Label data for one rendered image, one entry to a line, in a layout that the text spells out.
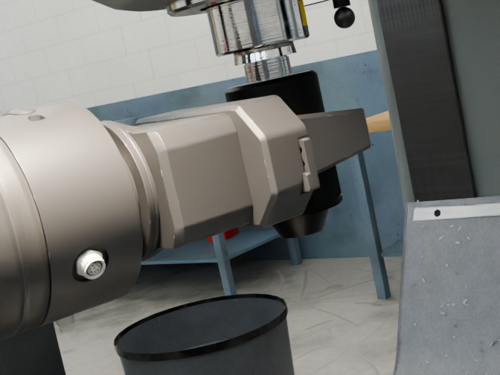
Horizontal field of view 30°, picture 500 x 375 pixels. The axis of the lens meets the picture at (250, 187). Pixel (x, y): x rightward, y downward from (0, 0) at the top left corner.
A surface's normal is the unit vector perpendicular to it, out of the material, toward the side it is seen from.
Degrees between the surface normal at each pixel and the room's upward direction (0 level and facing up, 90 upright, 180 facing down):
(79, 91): 90
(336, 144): 90
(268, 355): 94
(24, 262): 102
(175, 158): 90
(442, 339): 63
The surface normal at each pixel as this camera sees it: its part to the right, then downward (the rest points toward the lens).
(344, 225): -0.61, 0.23
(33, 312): 0.54, 0.72
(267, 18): 0.15, 0.10
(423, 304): -0.61, -0.23
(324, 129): 0.58, -0.01
